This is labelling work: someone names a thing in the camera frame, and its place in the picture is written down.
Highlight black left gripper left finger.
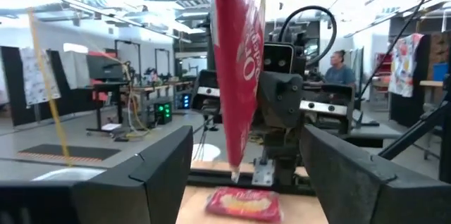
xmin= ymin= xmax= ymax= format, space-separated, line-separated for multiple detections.
xmin=0 ymin=125 xmax=194 ymax=224

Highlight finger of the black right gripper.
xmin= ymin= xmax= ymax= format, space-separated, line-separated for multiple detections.
xmin=255 ymin=70 xmax=304 ymax=129

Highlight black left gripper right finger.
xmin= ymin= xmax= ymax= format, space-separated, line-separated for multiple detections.
xmin=301 ymin=125 xmax=451 ymax=224

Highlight red popcorn bag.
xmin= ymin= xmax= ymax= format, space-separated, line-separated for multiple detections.
xmin=205 ymin=186 xmax=283 ymax=223
xmin=210 ymin=0 xmax=271 ymax=183

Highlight person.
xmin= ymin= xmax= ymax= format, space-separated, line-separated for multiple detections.
xmin=323 ymin=49 xmax=357 ymax=88

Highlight black floor mat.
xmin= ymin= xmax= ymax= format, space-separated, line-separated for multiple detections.
xmin=17 ymin=143 xmax=122 ymax=163

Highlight black metal strut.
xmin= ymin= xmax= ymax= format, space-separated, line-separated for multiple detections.
xmin=378 ymin=100 xmax=451 ymax=161

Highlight colourful patterned cloth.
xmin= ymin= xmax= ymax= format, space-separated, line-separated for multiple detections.
xmin=387 ymin=32 xmax=426 ymax=98

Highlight black partition panel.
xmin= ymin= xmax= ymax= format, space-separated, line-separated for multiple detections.
xmin=0 ymin=46 xmax=23 ymax=127
xmin=47 ymin=49 xmax=97 ymax=114

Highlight black computer green lights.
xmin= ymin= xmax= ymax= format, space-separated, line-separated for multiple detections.
xmin=154 ymin=101 xmax=174 ymax=125

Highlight white patterned sheet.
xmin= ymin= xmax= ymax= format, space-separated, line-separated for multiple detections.
xmin=19 ymin=46 xmax=62 ymax=107

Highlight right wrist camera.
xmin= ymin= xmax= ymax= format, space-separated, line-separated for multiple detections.
xmin=263 ymin=42 xmax=295 ymax=75

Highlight silver metal bracket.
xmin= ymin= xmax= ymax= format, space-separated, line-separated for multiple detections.
xmin=252 ymin=158 xmax=276 ymax=187

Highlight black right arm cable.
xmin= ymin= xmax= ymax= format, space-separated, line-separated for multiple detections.
xmin=278 ymin=5 xmax=338 ymax=67

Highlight black table frame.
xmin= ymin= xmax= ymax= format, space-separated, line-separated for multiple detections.
xmin=186 ymin=166 xmax=318 ymax=197

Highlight yellow hanging cable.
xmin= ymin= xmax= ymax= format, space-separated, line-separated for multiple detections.
xmin=19 ymin=0 xmax=73 ymax=168

